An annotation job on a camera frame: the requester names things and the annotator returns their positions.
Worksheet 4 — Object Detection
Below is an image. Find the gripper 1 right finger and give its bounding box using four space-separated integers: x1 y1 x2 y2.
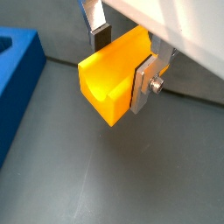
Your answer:
130 32 177 114

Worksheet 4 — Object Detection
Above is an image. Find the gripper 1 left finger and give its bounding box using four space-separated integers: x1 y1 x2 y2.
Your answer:
77 0 112 52

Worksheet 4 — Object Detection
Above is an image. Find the yellow arch object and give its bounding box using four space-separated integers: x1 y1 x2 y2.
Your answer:
77 24 170 128

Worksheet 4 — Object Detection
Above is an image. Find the blue foam shape board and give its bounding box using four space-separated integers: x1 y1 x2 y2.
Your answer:
0 26 46 168

